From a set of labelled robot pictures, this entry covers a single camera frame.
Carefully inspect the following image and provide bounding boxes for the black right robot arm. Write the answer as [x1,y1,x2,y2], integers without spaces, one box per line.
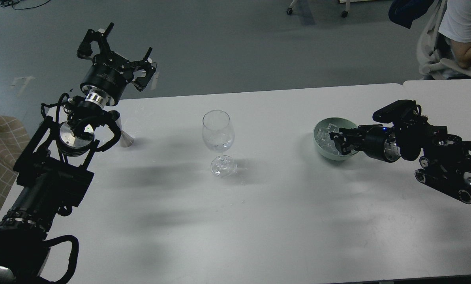
[329,99,471,204]

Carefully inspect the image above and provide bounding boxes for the clear wine glass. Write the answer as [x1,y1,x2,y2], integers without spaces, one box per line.
[202,110,237,177]

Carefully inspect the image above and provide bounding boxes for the steel cocktail jigger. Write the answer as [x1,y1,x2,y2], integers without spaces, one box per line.
[109,110,134,148]

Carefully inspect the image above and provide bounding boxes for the black floor cables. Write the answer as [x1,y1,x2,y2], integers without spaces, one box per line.
[0,0,51,16]

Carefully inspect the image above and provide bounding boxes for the clear ice cubes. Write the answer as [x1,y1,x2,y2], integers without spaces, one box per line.
[317,123,340,156]

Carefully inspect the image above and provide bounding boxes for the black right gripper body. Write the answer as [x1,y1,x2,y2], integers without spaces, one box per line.
[357,125,401,163]

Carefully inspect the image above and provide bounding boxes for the seated person white shirt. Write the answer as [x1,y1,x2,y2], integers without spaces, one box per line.
[388,0,471,69]

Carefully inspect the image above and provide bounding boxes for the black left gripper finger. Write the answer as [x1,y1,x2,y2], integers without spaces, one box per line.
[123,47,157,92]
[77,22,115,64]

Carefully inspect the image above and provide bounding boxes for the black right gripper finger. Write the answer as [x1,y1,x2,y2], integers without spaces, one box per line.
[331,137,364,156]
[330,124,384,142]

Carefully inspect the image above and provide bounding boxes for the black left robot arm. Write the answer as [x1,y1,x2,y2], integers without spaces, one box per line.
[0,23,156,284]

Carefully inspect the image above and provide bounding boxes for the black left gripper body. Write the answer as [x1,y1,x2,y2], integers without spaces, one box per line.
[80,55,137,106]

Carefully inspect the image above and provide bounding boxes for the green bowl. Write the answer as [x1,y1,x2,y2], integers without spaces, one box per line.
[313,117,358,161]

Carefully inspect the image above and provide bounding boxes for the white office chair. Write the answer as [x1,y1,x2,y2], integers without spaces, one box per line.
[416,0,471,80]

